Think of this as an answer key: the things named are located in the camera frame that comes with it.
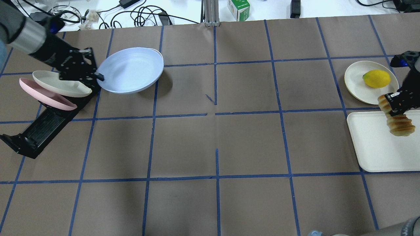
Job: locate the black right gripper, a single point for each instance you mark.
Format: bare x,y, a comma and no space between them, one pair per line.
412,86

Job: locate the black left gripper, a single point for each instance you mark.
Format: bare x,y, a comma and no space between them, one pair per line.
53,52

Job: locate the striped bread loaf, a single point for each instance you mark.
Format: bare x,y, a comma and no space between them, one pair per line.
400,124

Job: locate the light blue plate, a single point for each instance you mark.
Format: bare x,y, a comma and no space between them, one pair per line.
130,70

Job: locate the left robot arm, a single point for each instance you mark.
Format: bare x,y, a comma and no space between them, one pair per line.
31,38

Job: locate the cream plate in rack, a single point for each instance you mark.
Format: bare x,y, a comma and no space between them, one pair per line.
50,80

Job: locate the pink plate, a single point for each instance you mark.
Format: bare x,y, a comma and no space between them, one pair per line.
46,96

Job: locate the yellow lemon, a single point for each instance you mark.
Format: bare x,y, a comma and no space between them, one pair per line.
376,78

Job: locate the cream bowl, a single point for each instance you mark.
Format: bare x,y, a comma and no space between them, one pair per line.
159,53

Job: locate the cream rectangular tray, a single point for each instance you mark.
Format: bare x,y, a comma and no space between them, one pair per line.
377,150

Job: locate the black power adapter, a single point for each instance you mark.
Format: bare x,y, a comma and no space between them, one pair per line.
127,3

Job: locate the black dish rack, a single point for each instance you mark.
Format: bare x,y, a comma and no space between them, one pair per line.
34,139

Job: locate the green white box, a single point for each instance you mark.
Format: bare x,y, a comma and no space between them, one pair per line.
240,9

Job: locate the aluminium frame post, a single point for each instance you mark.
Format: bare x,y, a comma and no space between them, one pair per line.
210,13

